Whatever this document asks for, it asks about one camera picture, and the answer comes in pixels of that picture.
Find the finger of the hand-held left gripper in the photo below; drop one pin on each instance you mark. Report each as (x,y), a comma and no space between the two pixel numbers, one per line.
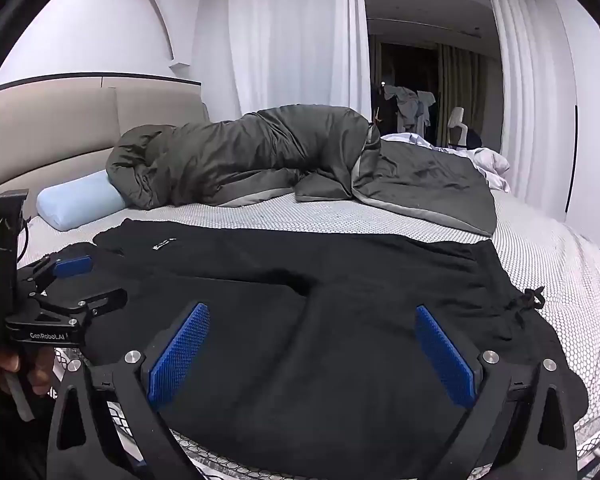
(72,266)
(95,302)

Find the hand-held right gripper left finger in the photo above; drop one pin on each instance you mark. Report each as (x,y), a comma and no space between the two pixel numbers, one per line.
(180,350)

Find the grey duvet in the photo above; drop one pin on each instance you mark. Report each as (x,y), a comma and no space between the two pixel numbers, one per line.
(260,150)

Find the pale lavender sheet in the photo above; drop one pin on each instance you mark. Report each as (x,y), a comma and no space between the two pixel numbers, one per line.
(490,165)

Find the white chair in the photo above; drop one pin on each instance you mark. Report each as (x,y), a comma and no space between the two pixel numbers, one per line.
(457,125)

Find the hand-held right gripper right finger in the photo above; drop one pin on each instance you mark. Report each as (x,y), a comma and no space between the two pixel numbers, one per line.
(445,360)

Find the hanging grey clothes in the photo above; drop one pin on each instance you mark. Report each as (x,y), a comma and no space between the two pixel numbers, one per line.
(407,105)

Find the bed with honeycomb sheet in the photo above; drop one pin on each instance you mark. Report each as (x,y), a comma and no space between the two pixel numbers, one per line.
(530,260)

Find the person's left hand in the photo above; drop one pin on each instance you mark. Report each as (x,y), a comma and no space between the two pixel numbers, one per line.
(5,365)

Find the olive curtain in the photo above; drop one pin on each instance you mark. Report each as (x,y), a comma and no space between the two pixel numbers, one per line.
(460,90)

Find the light blue pillow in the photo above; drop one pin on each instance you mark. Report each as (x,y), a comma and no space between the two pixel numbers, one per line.
(80,200)

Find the white wardrobe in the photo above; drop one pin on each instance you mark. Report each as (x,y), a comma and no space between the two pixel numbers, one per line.
(595,135)

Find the black pants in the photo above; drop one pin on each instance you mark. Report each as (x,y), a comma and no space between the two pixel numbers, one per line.
(305,335)

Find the beige padded headboard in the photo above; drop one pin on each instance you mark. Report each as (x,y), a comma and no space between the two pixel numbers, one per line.
(55,130)

